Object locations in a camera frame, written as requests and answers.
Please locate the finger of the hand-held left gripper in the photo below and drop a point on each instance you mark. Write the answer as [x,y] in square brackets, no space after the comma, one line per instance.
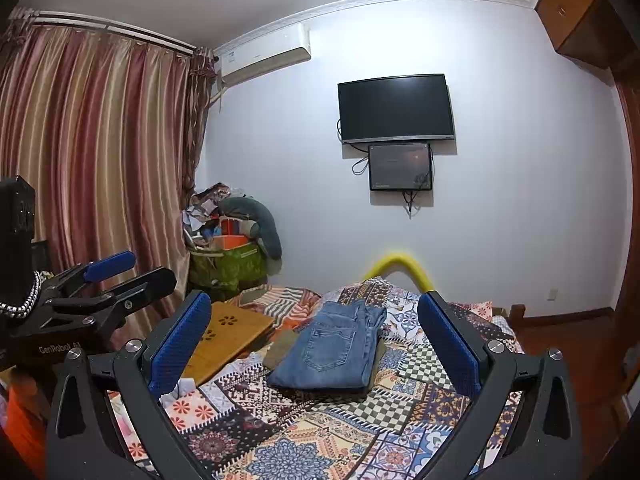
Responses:
[107,266]
[145,285]

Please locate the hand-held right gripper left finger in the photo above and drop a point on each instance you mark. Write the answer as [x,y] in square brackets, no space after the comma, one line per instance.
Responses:
[180,345]

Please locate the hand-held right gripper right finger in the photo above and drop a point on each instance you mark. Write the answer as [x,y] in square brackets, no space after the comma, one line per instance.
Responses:
[447,345]

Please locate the blue jeans pants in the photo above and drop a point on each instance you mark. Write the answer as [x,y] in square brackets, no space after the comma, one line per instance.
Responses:
[330,345]

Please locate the floral orange pillow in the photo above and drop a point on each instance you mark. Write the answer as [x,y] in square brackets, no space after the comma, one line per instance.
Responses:
[477,311]

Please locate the wooden lap table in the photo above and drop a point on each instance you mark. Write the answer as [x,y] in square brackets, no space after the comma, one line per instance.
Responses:
[235,335]

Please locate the orange cloth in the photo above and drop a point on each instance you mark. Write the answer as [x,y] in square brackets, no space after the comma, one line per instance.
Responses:
[20,420]

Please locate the pile of clothes and bags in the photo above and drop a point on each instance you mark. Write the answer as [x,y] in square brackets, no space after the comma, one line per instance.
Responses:
[200,210]

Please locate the yellow padded headboard tube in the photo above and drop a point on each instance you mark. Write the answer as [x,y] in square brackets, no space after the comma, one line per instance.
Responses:
[400,260]

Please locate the orange box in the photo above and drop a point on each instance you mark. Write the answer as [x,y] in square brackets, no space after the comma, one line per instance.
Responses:
[235,234]

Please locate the striped pink curtain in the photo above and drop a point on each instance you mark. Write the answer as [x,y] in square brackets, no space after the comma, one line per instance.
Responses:
[90,160]

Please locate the patchwork patterned blanket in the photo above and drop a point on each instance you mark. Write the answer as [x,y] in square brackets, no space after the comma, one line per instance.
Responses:
[325,435]

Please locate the curtain rod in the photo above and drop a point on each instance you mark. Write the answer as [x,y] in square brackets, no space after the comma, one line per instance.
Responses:
[100,27]

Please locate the white air conditioner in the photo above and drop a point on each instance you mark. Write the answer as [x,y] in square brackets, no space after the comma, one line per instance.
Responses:
[265,57]

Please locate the wooden bed post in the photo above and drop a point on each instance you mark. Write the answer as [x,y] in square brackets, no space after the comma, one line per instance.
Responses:
[517,316]

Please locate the white wall socket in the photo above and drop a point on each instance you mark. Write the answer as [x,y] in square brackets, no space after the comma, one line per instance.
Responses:
[553,295]

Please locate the small wall screen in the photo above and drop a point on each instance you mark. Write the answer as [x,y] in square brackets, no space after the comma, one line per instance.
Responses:
[400,167]

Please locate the black wall television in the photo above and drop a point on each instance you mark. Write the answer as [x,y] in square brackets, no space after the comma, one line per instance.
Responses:
[395,107]

